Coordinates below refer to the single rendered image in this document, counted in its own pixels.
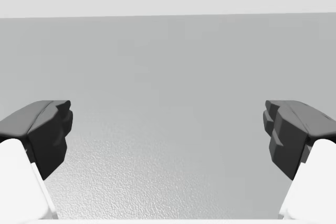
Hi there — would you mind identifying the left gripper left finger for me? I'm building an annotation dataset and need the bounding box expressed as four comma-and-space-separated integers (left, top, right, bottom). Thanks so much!
0, 100, 74, 220

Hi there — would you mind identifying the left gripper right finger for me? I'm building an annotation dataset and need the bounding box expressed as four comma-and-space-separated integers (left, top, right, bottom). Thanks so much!
262, 100, 336, 220

